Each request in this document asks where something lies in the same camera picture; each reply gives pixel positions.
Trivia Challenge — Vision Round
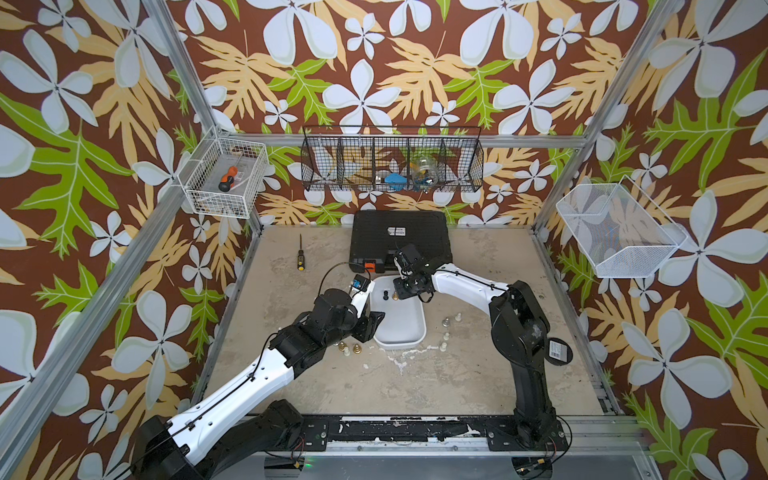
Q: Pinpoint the white wire basket left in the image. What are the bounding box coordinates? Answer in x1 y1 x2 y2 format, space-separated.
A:
180 128 270 219

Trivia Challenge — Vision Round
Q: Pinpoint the white storage box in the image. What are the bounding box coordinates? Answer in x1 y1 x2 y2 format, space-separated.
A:
369 276 427 350

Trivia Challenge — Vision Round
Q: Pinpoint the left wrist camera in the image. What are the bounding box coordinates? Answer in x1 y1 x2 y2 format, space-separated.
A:
350 275 375 317

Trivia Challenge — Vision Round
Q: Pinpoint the black round puck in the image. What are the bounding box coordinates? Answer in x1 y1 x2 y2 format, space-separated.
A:
546 337 574 366

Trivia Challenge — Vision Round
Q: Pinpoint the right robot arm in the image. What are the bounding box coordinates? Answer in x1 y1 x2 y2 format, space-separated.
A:
393 244 559 450

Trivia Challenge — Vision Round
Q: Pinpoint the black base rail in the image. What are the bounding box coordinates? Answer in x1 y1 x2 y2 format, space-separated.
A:
269 414 573 454

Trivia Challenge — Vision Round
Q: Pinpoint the black wire basket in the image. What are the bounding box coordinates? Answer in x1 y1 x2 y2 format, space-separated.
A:
299 125 485 193

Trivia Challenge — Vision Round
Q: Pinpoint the clear bottle in basket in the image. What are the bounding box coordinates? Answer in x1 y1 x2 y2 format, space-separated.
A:
412 155 439 191

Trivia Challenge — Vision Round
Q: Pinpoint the yellow black screwdriver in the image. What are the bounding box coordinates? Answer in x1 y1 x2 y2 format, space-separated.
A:
297 235 306 271

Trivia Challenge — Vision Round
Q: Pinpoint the blue object in basket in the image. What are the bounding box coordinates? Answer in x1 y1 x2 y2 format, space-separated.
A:
384 173 408 192

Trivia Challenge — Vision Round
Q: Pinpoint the black tool case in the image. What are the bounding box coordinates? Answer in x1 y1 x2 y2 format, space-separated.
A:
349 210 453 274

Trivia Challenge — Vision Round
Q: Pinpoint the orange black tool in basket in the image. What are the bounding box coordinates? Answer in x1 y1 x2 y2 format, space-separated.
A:
218 166 239 193

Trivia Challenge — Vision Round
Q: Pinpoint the white mesh basket right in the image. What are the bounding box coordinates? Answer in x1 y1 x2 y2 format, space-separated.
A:
556 176 688 279

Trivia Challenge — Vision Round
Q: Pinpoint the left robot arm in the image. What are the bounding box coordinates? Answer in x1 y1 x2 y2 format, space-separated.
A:
129 286 384 479

